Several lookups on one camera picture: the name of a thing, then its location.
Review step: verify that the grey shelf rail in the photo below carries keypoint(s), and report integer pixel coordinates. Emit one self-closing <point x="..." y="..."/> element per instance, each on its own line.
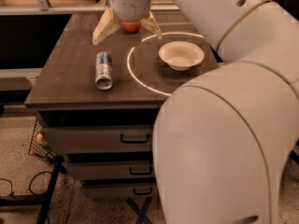
<point x="53" y="3"/>

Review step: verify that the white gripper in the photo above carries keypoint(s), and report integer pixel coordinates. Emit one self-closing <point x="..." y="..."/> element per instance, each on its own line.
<point x="127" y="7"/>

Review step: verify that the grey drawer cabinet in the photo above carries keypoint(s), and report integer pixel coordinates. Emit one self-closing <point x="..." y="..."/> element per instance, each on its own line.
<point x="65" y="94"/>

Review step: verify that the silver blue redbull can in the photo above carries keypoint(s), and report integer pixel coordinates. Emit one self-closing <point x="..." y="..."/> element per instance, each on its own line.
<point x="103" y="71"/>

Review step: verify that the bottom grey drawer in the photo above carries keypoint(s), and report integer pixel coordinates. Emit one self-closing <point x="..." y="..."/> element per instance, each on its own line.
<point x="120" y="190"/>

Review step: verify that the top grey drawer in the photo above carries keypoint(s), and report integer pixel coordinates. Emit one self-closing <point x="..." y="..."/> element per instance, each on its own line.
<point x="98" y="139"/>

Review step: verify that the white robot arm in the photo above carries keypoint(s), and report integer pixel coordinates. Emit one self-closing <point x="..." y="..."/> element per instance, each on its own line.
<point x="221" y="140"/>

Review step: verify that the small orange ball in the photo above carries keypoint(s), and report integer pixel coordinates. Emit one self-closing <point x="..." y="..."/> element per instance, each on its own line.
<point x="40" y="138"/>

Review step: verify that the red apple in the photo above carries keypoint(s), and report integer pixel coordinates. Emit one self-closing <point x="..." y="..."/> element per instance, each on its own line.
<point x="131" y="27"/>

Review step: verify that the black metal stand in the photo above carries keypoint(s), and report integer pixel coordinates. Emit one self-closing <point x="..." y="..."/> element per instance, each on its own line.
<point x="42" y="199"/>

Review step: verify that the middle grey drawer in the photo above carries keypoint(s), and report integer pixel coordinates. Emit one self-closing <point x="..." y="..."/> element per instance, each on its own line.
<point x="110" y="170"/>

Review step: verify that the black wire basket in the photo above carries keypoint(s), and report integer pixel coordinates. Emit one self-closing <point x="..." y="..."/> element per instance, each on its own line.
<point x="39" y="150"/>

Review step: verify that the grey drawer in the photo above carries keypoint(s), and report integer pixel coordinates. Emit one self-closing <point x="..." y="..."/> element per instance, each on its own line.
<point x="110" y="170"/>
<point x="120" y="190"/>
<point x="98" y="139"/>

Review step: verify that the white paper bowl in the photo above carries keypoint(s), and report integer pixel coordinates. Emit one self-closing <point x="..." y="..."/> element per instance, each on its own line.
<point x="181" y="55"/>

